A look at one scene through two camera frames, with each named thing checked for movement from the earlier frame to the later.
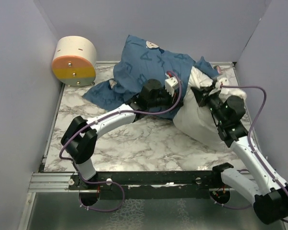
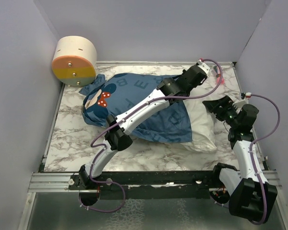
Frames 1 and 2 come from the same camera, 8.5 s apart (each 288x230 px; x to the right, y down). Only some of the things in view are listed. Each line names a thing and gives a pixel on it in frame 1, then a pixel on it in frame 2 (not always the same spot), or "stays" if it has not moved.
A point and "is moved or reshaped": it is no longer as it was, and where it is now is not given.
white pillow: x=196 y=119 is moved or reshaped
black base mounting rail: x=150 y=186 stays
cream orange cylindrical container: x=74 y=61 stays
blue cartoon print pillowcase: x=142 y=61 → x=104 y=97
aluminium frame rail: x=52 y=182 stays
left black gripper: x=172 y=100 → x=184 y=71
